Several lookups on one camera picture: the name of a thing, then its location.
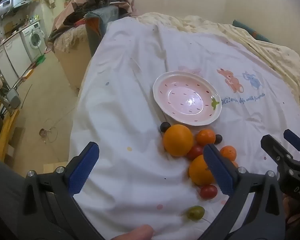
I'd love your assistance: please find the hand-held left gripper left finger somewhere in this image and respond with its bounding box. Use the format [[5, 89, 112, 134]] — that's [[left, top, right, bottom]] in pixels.
[[22, 142, 108, 240]]

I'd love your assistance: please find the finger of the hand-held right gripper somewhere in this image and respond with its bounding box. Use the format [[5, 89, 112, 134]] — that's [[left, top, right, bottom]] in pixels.
[[283, 129, 300, 159], [261, 134, 292, 167]]

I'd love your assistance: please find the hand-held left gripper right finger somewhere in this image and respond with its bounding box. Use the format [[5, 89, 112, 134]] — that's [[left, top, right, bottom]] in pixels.
[[202, 144, 287, 240]]

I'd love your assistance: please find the large orange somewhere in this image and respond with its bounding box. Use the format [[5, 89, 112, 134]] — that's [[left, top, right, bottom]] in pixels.
[[163, 124, 194, 157], [189, 154, 215, 186]]

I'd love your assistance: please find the red cherry tomato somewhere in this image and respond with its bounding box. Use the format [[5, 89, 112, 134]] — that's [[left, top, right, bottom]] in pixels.
[[199, 184, 218, 200], [187, 144, 204, 161]]

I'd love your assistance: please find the green grape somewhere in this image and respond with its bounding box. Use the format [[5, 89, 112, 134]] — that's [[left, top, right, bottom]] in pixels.
[[187, 205, 205, 221]]

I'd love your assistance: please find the pink strawberry-pattern plate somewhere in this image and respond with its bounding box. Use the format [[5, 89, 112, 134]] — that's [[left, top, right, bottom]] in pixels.
[[152, 71, 222, 127]]

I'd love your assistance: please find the person's right hand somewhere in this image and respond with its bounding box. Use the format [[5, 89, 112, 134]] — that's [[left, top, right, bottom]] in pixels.
[[282, 195, 300, 230]]

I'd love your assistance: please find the person's left hand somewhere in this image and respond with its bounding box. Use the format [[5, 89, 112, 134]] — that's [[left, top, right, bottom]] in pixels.
[[110, 224, 155, 240]]

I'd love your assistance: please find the person's grey trouser leg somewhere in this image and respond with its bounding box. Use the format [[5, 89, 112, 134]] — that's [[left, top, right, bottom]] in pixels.
[[0, 155, 28, 240]]

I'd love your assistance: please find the yellow wooden chair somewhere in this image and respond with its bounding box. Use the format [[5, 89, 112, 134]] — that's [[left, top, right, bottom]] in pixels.
[[0, 97, 20, 162]]

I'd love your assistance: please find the white printed bed sheet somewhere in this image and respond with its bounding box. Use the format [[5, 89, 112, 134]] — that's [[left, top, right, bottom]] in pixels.
[[69, 17, 300, 240]]

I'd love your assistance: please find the cream quilt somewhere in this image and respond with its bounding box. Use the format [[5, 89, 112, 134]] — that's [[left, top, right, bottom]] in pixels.
[[136, 12, 300, 110]]

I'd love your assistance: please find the teal pillow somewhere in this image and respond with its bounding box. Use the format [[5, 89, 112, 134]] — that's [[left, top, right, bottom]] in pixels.
[[232, 19, 272, 43]]

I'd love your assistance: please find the white kitchen cabinet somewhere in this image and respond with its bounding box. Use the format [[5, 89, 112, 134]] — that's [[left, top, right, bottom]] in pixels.
[[0, 32, 32, 80]]

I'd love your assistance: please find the white washing machine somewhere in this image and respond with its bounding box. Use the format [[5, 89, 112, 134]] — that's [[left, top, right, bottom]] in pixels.
[[20, 21, 47, 57]]

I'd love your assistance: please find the teal cushion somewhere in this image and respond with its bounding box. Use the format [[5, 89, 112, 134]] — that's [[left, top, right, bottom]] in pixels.
[[84, 6, 120, 57]]

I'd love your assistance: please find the pile of clothes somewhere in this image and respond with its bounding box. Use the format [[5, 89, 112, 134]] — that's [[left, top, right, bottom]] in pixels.
[[48, 0, 135, 43]]

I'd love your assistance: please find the thin wire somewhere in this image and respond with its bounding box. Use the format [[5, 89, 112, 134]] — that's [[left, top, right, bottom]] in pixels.
[[39, 106, 77, 144]]

